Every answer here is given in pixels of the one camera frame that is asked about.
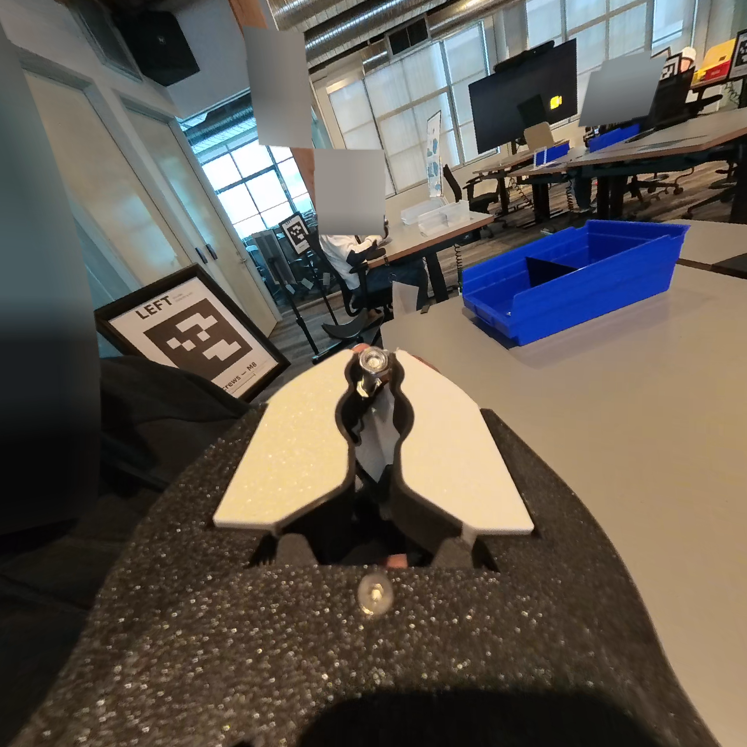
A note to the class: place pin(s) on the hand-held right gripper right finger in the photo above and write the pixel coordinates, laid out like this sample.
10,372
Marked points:
461,455

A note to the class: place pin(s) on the black computer monitor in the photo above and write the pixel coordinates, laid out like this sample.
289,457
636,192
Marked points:
519,93

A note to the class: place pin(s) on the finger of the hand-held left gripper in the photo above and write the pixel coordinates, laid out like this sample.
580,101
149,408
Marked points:
376,449

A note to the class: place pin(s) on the steel bolt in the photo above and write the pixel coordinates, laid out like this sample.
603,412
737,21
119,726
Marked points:
371,362

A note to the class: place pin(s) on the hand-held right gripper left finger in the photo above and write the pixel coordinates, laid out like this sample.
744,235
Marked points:
292,455

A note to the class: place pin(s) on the black framed marker sign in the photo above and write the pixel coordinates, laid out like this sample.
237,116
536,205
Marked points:
193,333

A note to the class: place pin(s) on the blue plastic bin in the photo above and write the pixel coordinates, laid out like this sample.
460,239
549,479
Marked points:
584,292

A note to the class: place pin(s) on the small marker sign on stand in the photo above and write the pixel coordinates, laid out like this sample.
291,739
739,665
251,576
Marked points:
298,234

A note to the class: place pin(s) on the black desk mat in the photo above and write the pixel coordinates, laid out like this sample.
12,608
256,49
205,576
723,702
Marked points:
733,265

